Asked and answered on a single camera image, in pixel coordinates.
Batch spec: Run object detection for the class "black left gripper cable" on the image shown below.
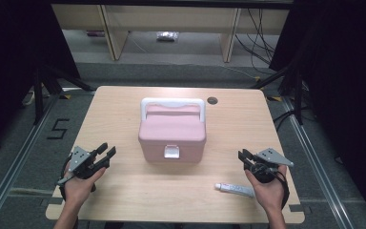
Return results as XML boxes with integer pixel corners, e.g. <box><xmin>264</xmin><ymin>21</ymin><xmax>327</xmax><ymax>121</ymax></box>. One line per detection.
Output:
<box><xmin>56</xmin><ymin>155</ymin><xmax>76</xmax><ymax>202</ymax></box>

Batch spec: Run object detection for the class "white floor cable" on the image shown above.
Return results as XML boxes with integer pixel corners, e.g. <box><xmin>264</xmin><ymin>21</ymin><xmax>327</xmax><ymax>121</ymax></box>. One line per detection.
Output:
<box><xmin>21</xmin><ymin>90</ymin><xmax>36</xmax><ymax>107</ymax></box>

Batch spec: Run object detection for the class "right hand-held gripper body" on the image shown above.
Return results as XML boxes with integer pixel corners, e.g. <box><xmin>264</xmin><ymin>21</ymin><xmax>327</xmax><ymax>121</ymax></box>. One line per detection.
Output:
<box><xmin>246</xmin><ymin>147</ymin><xmax>295</xmax><ymax>184</ymax></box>

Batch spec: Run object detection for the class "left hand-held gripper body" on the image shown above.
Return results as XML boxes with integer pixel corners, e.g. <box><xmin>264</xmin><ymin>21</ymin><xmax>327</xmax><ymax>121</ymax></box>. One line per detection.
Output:
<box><xmin>67</xmin><ymin>145</ymin><xmax>112</xmax><ymax>179</ymax></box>

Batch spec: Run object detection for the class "metal floor rail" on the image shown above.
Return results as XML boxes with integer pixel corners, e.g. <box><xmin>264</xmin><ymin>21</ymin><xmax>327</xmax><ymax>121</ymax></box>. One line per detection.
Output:
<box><xmin>281</xmin><ymin>95</ymin><xmax>356</xmax><ymax>229</ymax></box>
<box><xmin>0</xmin><ymin>94</ymin><xmax>60</xmax><ymax>229</ymax></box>

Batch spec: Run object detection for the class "white ointment tube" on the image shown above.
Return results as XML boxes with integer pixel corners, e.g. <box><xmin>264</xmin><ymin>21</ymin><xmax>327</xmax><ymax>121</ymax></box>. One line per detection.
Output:
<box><xmin>214</xmin><ymin>181</ymin><xmax>256</xmax><ymax>199</ymax></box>

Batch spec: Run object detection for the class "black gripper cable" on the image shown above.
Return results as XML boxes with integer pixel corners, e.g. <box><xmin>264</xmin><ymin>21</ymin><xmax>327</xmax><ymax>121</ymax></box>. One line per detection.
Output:
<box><xmin>275</xmin><ymin>170</ymin><xmax>291</xmax><ymax>211</ymax></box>
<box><xmin>56</xmin><ymin>155</ymin><xmax>76</xmax><ymax>202</ymax></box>

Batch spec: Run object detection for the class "black curtain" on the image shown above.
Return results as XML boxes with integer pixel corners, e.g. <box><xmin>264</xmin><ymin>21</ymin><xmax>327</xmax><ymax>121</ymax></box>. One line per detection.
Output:
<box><xmin>0</xmin><ymin>0</ymin><xmax>81</xmax><ymax>158</ymax></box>
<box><xmin>269</xmin><ymin>0</ymin><xmax>366</xmax><ymax>220</ymax></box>

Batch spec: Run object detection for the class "person's right hand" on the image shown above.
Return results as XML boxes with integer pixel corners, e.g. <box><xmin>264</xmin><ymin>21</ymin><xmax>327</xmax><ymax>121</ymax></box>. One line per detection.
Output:
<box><xmin>244</xmin><ymin>165</ymin><xmax>288</xmax><ymax>213</ymax></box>

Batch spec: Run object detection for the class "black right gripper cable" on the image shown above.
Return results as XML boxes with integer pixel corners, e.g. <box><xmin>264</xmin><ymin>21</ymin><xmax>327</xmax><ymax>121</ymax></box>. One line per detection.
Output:
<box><xmin>275</xmin><ymin>170</ymin><xmax>291</xmax><ymax>211</ymax></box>

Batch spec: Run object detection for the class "pink plastic box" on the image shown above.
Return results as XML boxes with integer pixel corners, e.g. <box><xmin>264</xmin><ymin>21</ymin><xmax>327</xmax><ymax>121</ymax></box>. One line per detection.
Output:
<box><xmin>137</xmin><ymin>96</ymin><xmax>208</xmax><ymax>165</ymax></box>

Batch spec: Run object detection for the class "bundle of black cables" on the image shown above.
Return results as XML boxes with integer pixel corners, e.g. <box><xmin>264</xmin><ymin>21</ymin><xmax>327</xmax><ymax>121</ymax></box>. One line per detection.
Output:
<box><xmin>234</xmin><ymin>8</ymin><xmax>276</xmax><ymax>70</ymax></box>

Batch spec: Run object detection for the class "beige wooden desk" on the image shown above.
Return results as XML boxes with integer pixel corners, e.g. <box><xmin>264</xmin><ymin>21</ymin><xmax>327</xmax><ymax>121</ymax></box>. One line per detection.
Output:
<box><xmin>51</xmin><ymin>3</ymin><xmax>290</xmax><ymax>63</ymax></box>

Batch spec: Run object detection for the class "person's left hand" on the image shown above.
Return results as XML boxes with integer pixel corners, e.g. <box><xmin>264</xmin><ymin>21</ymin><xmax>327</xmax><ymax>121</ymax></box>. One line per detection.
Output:
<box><xmin>62</xmin><ymin>167</ymin><xmax>107</xmax><ymax>208</ymax></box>

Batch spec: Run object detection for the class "clear plastic bag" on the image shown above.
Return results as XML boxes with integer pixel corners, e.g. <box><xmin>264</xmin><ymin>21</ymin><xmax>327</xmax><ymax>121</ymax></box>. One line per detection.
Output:
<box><xmin>155</xmin><ymin>31</ymin><xmax>180</xmax><ymax>42</ymax></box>

